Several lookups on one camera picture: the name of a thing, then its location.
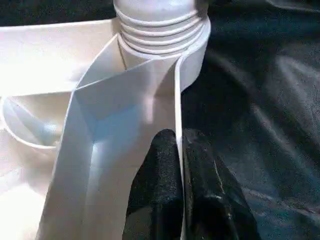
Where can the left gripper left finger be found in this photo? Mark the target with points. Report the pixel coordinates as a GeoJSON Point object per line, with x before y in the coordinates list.
{"type": "Point", "coordinates": [157, 187]}

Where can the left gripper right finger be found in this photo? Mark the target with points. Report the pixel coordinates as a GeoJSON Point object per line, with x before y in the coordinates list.
{"type": "Point", "coordinates": [212, 200]}

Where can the white plastic table leg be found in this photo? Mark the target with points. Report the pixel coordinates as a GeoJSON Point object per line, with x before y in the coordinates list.
{"type": "Point", "coordinates": [157, 25]}

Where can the black work mat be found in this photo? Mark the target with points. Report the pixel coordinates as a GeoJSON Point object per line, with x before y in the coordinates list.
{"type": "Point", "coordinates": [262, 112]}

